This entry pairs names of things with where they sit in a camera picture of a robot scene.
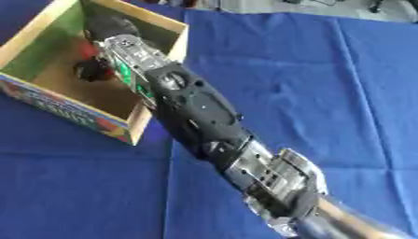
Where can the red toy object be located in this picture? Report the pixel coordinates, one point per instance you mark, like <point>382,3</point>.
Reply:
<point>87,49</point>

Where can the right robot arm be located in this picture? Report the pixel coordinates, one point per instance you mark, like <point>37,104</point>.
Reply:
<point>201,115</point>

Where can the tan cardboard box green inside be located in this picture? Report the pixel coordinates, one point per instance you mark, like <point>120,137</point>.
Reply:
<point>60,81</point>

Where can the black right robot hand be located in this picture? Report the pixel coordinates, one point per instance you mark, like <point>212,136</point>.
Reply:
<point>109,26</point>

